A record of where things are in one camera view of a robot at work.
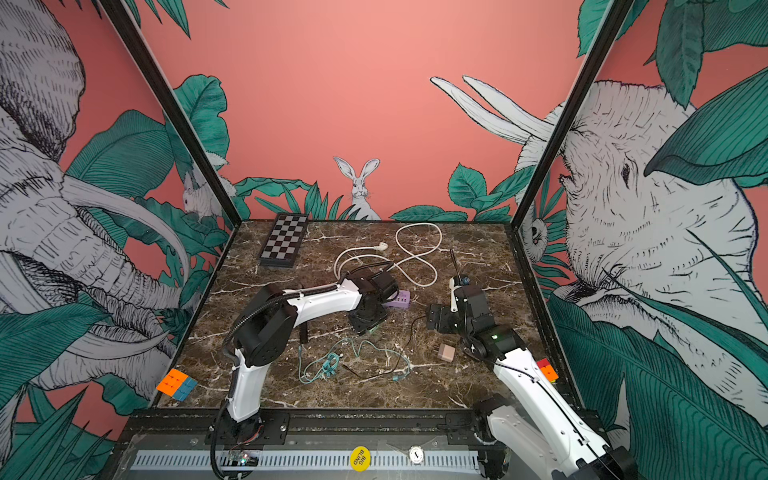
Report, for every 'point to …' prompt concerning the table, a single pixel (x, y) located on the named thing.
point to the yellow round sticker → (360, 458)
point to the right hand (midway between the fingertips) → (439, 305)
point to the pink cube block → (446, 352)
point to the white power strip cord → (382, 246)
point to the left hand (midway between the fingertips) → (383, 321)
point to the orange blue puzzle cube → (177, 385)
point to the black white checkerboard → (282, 245)
